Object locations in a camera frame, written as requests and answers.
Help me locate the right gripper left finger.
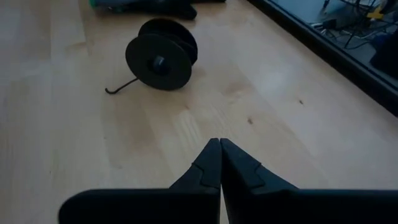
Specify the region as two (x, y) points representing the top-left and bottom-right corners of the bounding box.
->
(58, 138), (223, 224)

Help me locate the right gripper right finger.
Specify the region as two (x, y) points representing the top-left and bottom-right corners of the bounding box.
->
(220, 138), (398, 224)

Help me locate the thin black cord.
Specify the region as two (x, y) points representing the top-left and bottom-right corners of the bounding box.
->
(104, 77), (139, 95)

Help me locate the black round cord spool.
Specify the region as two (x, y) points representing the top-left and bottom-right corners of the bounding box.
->
(124, 17), (199, 92)

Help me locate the black work glove green cuff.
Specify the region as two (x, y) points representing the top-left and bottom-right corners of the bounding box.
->
(88, 0), (198, 21)

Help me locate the black aluminium table frame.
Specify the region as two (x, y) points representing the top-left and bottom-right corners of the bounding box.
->
(247, 0), (398, 118)

